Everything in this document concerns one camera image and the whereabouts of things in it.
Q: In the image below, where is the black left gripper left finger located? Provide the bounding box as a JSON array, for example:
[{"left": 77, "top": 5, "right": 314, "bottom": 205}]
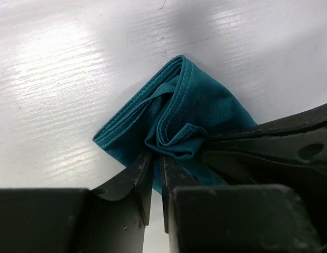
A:
[{"left": 0, "top": 152, "right": 152, "bottom": 252}]

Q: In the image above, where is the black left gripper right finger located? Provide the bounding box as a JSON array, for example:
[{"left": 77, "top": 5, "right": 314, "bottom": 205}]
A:
[{"left": 160, "top": 156, "right": 324, "bottom": 252}]

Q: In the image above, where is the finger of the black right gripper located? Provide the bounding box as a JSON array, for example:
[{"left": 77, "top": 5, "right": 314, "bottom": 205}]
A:
[
  {"left": 206, "top": 103, "right": 327, "bottom": 143},
  {"left": 203, "top": 128, "right": 327, "bottom": 227}
]

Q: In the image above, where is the teal cloth napkin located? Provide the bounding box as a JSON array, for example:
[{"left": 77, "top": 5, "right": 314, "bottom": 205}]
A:
[{"left": 93, "top": 55, "right": 255, "bottom": 186}]

